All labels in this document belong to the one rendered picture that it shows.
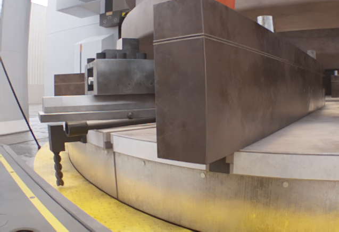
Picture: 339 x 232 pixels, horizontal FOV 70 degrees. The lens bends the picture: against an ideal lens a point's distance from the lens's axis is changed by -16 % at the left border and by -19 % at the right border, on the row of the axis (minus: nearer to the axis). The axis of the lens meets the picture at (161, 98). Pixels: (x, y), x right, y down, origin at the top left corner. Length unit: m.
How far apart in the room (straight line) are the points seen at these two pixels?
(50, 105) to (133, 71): 0.57
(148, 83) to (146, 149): 0.90
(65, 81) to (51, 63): 3.17
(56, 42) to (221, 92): 5.59
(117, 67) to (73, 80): 1.24
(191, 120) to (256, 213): 0.37
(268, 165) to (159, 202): 0.46
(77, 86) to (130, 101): 1.16
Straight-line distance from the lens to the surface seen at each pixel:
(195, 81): 0.62
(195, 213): 0.96
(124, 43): 1.95
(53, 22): 6.30
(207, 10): 0.65
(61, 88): 3.00
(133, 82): 1.81
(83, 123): 1.24
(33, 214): 0.37
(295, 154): 0.74
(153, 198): 1.07
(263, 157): 0.76
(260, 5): 1.36
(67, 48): 5.87
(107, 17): 5.14
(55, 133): 1.40
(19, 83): 4.02
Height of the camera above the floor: 0.47
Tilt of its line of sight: 1 degrees down
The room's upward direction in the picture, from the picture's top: 2 degrees counter-clockwise
